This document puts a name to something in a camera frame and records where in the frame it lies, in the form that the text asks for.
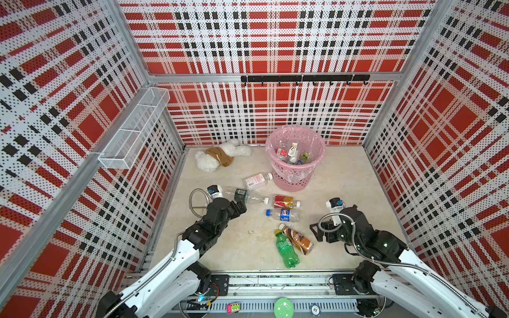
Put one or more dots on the brown label drink bottle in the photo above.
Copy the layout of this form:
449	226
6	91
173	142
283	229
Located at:
302	243

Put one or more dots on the black wall hook rail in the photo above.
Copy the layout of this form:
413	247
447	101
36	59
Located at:
347	78

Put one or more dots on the large pale green bottle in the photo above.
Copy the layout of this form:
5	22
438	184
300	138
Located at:
303	158

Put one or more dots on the clear bottle pink label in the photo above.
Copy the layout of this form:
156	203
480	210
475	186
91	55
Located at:
258	180

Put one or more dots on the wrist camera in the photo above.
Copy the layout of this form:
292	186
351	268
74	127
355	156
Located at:
335	205
215	191

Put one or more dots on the clear bottle green label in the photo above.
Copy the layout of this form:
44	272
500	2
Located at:
253	197

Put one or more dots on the pepsi label clear bottle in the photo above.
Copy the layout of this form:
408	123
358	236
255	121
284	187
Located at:
283	214

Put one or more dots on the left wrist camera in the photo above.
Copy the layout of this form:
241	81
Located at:
215	191

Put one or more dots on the white label tea bottle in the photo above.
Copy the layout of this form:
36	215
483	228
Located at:
293	153

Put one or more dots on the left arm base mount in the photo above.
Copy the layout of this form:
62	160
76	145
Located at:
210	287

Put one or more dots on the green round button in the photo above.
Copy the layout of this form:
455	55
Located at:
283	308

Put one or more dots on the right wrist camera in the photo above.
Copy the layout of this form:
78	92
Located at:
335	205

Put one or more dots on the green soda bottle left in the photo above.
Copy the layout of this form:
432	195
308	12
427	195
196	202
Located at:
286	250

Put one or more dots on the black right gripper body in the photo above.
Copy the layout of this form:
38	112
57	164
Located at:
332	235

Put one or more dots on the white plush toy brown scarf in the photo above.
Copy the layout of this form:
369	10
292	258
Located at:
222	155

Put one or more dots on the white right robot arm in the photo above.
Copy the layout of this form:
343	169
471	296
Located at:
392	270

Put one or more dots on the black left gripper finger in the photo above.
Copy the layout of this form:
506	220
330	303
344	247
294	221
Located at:
241	195
239	208

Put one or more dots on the pink small device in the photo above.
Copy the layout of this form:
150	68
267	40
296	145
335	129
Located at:
233	308

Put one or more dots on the white wire mesh shelf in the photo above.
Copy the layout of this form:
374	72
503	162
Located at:
124	148

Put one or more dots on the pink perforated waste bin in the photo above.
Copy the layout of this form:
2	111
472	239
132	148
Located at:
296	169

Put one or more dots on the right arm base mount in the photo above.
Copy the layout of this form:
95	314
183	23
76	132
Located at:
359	283

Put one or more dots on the red yellow label bottle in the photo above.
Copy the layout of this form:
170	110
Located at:
286	202

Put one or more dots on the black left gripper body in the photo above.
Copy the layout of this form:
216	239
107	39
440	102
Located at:
230	214

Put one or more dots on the clear plastic bin liner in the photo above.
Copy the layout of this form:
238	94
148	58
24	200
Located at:
296	169

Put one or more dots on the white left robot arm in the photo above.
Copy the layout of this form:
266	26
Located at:
179	275

